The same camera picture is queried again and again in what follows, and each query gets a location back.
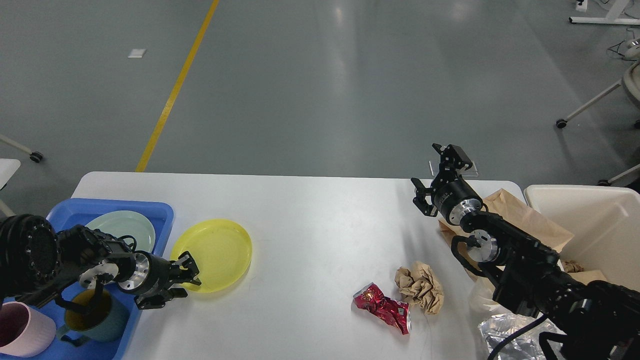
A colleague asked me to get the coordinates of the pink ribbed cup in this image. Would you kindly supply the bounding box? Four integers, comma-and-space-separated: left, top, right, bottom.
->
0, 301, 57, 358

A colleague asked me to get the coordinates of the white caster leg left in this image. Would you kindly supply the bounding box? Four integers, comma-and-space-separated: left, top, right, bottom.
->
0, 134, 44, 164

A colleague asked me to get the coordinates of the white desk base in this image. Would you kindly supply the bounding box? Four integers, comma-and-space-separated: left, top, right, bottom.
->
568, 0, 640, 27

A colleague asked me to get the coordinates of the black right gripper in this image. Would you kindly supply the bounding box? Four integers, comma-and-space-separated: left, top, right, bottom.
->
411, 143, 483, 226

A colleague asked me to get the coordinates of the pale green plate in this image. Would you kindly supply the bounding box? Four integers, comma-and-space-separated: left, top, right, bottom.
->
86, 210, 156, 253

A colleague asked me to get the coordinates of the blue plastic tray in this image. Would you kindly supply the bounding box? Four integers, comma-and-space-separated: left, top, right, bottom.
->
32, 198, 174, 360

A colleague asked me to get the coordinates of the beige plastic bin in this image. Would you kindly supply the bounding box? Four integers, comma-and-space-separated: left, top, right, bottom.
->
524, 185, 640, 291

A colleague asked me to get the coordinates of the yellow plastic plate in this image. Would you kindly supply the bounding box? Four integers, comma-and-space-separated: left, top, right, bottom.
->
170, 218, 253, 293

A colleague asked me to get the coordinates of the teal mug yellow inside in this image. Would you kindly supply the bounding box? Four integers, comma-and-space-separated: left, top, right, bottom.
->
55, 289, 130, 347

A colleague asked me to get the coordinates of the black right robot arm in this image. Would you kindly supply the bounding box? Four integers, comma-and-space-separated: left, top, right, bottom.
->
411, 143, 640, 360

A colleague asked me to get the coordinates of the crumpled brown paper ball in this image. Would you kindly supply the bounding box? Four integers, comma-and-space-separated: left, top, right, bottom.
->
394, 261, 445, 316

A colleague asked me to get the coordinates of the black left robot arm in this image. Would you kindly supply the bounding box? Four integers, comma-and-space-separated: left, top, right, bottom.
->
0, 214, 202, 315

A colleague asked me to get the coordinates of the brown paper bag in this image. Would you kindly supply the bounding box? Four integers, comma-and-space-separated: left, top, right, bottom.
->
438, 188, 608, 284

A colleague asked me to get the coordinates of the white chair leg with caster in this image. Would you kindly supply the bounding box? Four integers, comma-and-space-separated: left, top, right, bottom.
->
555, 60, 640, 129

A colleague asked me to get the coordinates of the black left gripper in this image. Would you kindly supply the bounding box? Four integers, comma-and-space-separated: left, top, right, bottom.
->
118, 251, 202, 310

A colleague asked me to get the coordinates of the crushed red can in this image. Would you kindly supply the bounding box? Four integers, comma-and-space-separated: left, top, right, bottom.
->
352, 282, 411, 335

